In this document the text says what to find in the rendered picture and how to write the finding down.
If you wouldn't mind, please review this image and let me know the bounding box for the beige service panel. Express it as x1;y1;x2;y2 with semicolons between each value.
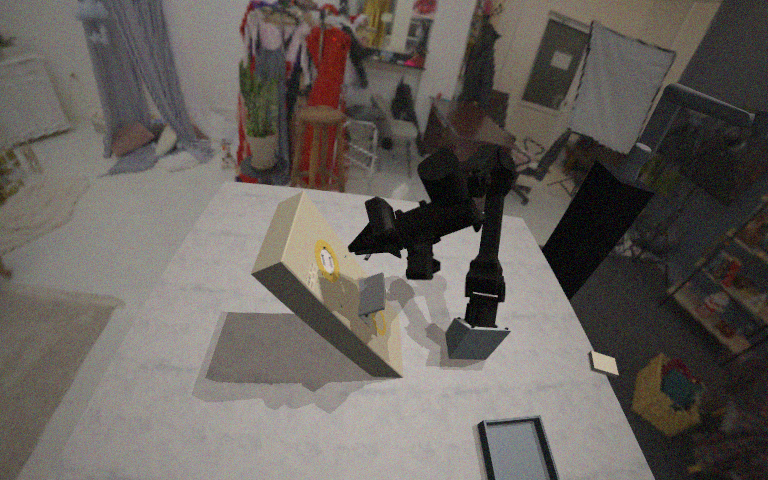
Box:
251;191;404;378

